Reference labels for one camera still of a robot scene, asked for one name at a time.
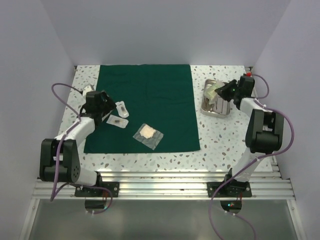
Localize suture packet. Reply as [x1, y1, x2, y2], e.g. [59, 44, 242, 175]
[106, 114, 129, 129]
[115, 101, 130, 119]

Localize stainless steel tray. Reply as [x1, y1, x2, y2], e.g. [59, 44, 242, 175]
[200, 79, 230, 118]

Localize glove packet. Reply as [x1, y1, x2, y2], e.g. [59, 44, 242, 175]
[203, 80, 225, 105]

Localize bagged cotton pad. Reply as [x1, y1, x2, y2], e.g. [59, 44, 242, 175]
[133, 123, 164, 150]

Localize dark green surgical cloth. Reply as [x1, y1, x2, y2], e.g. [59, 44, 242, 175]
[84, 64, 201, 154]

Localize steel forceps scissors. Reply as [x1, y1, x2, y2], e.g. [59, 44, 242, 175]
[202, 98, 217, 111]

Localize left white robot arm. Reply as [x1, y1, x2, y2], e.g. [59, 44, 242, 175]
[39, 90, 116, 197]

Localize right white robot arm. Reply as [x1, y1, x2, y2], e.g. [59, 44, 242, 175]
[214, 74, 284, 197]

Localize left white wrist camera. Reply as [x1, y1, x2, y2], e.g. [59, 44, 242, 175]
[82, 84, 95, 97]

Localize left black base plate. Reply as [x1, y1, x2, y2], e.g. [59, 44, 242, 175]
[74, 181, 120, 198]

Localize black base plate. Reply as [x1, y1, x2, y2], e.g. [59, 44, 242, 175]
[74, 181, 120, 198]
[206, 181, 253, 213]

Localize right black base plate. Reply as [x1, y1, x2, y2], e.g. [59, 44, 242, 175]
[206, 181, 253, 213]

